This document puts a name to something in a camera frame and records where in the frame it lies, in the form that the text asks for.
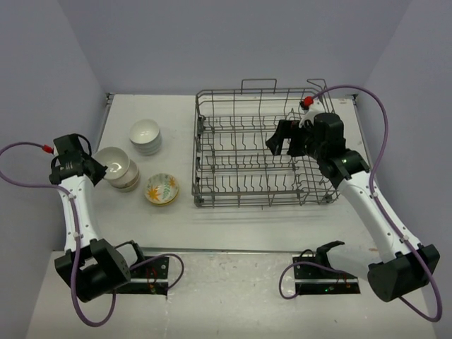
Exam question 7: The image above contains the orange green floral bowl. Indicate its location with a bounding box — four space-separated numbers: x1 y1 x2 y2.
144 173 179 202

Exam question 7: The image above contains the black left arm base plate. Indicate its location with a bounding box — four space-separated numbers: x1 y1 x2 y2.
116 257 170 296

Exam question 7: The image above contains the beige bowl with flower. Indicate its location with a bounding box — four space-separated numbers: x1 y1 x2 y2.
114 177 141 193

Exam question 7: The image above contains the yellow dotted bowl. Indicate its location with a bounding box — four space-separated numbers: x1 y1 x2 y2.
149 197 177 206

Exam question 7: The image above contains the grey wire dish rack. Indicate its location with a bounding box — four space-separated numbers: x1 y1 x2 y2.
191 78 339 208

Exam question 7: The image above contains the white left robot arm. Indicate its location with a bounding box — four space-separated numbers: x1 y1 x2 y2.
49 133 147 302

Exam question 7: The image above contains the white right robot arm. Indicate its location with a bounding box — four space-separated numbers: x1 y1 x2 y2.
266 113 440 302

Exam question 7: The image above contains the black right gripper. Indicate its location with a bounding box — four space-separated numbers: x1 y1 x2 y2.
267 119 326 160

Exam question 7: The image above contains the plain beige bowl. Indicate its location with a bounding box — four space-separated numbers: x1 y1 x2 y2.
93 147 130 181

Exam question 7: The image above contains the beige bowl with plant drawing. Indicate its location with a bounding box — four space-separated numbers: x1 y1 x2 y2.
108 160 139 189

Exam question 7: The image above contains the light blue bowl rack end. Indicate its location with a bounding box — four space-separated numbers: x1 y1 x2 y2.
129 119 160 145

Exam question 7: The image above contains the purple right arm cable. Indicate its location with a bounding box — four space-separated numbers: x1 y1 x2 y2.
278 84 443 322

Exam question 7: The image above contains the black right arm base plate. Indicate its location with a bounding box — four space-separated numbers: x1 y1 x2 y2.
293 251 361 295

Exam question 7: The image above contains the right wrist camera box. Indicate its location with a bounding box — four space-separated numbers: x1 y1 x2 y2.
299 100 327 128

